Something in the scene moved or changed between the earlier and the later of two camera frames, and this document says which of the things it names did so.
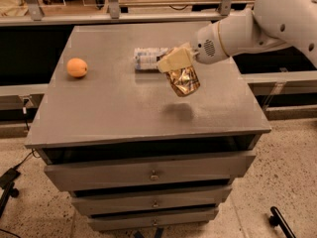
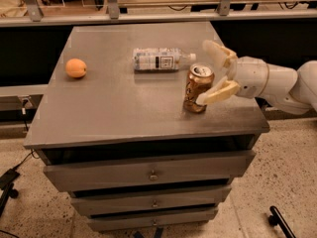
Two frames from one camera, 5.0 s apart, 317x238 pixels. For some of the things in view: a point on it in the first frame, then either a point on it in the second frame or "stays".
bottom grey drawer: [120, 219] stays
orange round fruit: [76, 67] stays
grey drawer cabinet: [136, 156] stays
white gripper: [206, 46] → [252, 77]
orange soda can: [183, 81] → [199, 79]
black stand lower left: [8, 190] stays
